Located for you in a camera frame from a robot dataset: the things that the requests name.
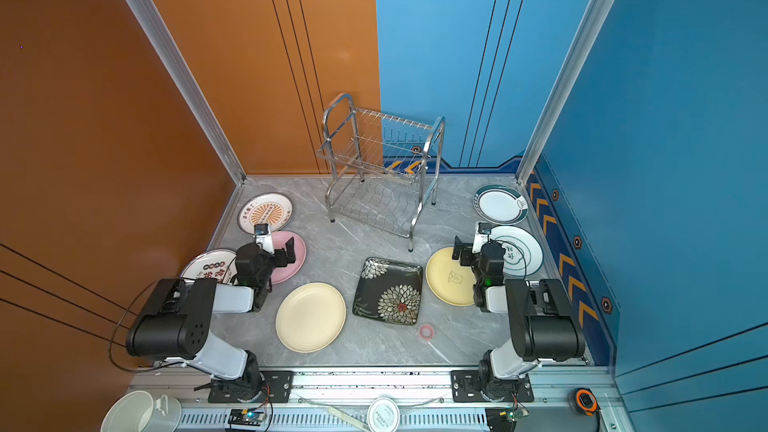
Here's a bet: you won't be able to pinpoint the white plate dark green rim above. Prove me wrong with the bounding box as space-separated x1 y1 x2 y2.
473 185 528 225

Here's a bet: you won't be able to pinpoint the white plate orange sunburst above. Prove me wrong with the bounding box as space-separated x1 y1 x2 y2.
237 193 293 234

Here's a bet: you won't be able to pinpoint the white plate red characters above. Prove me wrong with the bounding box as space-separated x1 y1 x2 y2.
181 249 236 285

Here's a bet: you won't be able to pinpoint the steel two-tier dish rack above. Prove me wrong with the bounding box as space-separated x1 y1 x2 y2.
317 93 446 251

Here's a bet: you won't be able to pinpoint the black floral square plate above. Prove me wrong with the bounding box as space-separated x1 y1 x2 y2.
352 257 424 326

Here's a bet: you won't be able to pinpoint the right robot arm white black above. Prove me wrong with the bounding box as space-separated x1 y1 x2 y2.
452 239 586 402

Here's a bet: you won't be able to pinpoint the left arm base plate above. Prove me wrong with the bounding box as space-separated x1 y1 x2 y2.
207 370 294 405

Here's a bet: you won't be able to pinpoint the green circuit board left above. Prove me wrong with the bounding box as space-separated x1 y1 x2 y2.
226 408 269 431

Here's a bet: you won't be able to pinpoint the pink round plate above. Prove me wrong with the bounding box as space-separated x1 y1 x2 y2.
271 231 307 284

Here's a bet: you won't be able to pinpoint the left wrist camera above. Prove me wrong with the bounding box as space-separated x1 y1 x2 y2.
253 223 271 238

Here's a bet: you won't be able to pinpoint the green circuit board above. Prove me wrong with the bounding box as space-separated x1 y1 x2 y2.
226 408 269 431
485 406 530 432

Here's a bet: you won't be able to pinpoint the cream round plate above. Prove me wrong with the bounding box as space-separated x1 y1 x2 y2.
275 282 347 353

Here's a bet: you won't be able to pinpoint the yellow round plate with bear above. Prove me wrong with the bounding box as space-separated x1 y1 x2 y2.
426 247 475 307

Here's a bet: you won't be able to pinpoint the clear plastic measuring cup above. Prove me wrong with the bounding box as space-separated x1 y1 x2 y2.
100 390 182 432

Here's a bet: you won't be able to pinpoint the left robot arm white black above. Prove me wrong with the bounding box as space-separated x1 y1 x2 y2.
125 231 297 403

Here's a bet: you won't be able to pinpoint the orange black tape measure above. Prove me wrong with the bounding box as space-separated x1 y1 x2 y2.
569 388 599 416

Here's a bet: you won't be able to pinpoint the white plate thin green ring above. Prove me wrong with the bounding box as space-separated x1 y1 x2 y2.
488 224 545 279

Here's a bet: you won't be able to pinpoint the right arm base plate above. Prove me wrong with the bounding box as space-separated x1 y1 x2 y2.
450 369 535 403

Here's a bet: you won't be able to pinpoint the aluminium front rail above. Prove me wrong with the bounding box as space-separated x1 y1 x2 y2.
129 366 634 431

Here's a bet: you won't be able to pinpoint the wooden stick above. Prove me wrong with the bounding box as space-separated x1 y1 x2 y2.
327 406 370 432

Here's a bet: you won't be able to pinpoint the green circuit board right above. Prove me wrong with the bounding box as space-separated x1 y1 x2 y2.
485 406 530 432

